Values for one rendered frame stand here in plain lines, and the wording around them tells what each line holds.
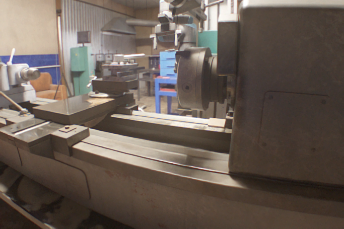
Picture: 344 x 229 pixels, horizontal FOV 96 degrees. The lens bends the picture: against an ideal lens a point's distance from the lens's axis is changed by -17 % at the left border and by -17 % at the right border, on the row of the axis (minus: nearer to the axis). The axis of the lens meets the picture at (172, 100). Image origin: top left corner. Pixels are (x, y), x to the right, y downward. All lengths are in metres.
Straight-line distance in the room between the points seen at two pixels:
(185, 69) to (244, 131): 0.29
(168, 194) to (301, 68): 0.55
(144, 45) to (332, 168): 8.55
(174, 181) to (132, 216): 0.32
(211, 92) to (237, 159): 0.25
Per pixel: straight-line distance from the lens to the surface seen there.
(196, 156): 0.68
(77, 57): 5.29
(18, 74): 1.58
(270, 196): 0.59
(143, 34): 8.86
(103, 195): 0.90
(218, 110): 1.86
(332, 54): 0.53
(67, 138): 0.81
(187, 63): 0.65
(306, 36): 0.51
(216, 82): 0.66
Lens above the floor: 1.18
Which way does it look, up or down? 13 degrees down
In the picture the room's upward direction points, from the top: straight up
